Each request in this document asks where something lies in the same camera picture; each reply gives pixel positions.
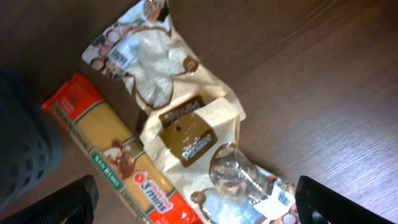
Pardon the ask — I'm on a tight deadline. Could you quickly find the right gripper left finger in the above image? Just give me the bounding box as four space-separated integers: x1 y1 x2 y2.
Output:
1 175 99 224

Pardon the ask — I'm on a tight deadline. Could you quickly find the Pantree mushroom bag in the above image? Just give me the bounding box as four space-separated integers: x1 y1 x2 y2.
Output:
144 98 300 224

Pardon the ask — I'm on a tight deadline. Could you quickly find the Pantree white rice bag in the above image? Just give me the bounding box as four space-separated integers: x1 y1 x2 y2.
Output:
81 1 246 141

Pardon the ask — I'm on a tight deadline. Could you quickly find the San Remo spaghetti packet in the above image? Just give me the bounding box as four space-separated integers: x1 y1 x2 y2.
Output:
42 73 201 224

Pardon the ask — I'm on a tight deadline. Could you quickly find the grey plastic lattice basket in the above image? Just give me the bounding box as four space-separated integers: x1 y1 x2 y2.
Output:
1 71 64 210

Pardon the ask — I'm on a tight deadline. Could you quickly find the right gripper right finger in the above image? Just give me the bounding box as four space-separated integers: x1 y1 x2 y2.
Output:
295 175 392 224

